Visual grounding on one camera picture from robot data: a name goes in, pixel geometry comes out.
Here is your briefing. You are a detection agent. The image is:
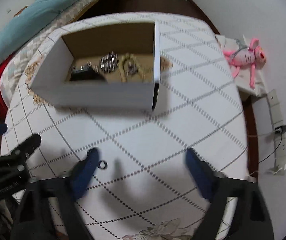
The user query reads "white diamond pattern tablecloth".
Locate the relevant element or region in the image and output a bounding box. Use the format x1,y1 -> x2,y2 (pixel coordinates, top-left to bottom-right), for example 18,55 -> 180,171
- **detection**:
1,12 -> 247,239

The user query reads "silver chain bracelet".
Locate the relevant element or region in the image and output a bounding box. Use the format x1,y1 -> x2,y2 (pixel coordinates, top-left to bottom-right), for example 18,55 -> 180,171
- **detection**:
71,63 -> 94,73

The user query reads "teal blue quilt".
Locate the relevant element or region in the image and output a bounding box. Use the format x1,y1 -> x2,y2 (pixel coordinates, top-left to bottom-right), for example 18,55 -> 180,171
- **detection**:
0,0 -> 79,64

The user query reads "white cloth covered box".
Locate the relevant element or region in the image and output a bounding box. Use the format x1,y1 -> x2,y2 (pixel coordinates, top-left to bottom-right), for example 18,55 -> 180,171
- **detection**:
216,35 -> 267,98

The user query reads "white wall power strip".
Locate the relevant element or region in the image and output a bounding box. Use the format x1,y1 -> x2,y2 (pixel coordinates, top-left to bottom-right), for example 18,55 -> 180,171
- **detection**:
267,89 -> 286,176

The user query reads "dark beaded necklace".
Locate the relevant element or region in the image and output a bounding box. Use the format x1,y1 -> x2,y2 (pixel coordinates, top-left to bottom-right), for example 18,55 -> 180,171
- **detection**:
98,51 -> 120,74

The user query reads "pink panther plush toy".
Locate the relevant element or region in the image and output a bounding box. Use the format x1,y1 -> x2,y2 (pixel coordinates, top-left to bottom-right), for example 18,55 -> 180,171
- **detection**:
223,38 -> 267,89

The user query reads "black plug adapter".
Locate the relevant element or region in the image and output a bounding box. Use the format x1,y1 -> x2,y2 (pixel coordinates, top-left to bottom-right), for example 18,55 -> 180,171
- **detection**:
274,125 -> 286,135

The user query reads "black power cable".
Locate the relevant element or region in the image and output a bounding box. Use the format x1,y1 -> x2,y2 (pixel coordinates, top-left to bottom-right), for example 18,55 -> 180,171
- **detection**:
257,132 -> 284,165

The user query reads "wooden bead bracelet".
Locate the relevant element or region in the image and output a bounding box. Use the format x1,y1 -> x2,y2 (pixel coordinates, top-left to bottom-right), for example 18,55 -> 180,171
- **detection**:
117,52 -> 149,84

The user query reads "white cardboard box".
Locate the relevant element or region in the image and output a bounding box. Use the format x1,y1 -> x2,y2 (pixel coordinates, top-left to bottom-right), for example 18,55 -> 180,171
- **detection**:
30,21 -> 161,111

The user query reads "black fitness band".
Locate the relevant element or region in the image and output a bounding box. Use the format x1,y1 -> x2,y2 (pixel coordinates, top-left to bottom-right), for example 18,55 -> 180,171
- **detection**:
69,68 -> 106,82

